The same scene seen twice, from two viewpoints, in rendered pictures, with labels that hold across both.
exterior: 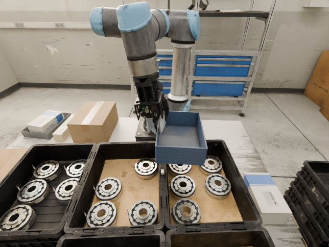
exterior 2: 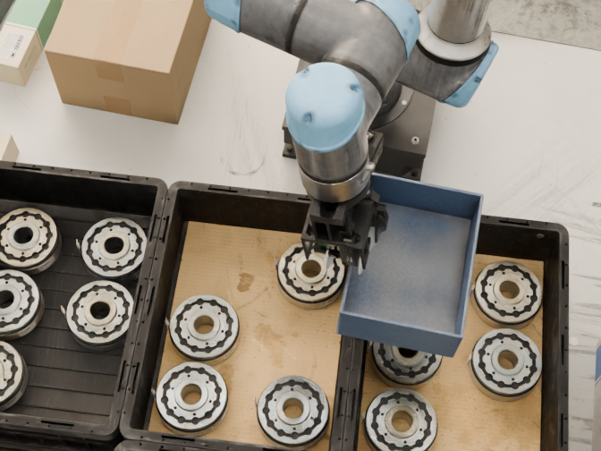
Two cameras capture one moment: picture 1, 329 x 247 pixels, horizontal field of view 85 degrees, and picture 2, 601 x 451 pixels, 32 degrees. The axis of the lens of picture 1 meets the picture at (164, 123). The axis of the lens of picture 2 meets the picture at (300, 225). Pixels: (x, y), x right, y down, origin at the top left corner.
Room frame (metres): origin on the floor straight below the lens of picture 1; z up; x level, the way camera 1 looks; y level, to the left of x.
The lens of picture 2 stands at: (-0.10, 0.01, 2.29)
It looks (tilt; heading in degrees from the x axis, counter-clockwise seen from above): 63 degrees down; 8
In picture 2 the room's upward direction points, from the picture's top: 1 degrees clockwise
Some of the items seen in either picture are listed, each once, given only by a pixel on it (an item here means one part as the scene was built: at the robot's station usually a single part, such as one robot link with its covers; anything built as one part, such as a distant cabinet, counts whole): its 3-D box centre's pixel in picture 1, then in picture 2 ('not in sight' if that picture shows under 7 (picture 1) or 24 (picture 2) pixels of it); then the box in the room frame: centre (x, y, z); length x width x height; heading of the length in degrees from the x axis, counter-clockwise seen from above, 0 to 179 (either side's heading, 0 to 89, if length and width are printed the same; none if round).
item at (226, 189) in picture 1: (218, 184); (507, 361); (0.46, -0.22, 0.86); 0.10 x 0.10 x 0.01
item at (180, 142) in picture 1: (179, 135); (410, 263); (0.48, -0.05, 1.10); 0.20 x 0.15 x 0.07; 178
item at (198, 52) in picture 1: (193, 52); not in sight; (2.43, -0.37, 0.91); 1.70 x 0.10 x 0.05; 87
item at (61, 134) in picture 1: (67, 127); (30, 22); (1.04, 0.69, 0.73); 0.24 x 0.06 x 0.06; 174
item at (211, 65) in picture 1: (220, 77); not in sight; (2.38, -0.77, 0.60); 0.72 x 0.03 x 0.56; 87
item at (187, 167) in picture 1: (180, 164); not in sight; (0.57, -0.07, 0.86); 0.10 x 0.10 x 0.01
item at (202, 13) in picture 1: (214, 14); not in sight; (2.62, -0.63, 1.32); 1.20 x 0.45 x 0.06; 87
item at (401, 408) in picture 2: (186, 210); (402, 421); (0.35, -0.08, 0.86); 0.05 x 0.05 x 0.01
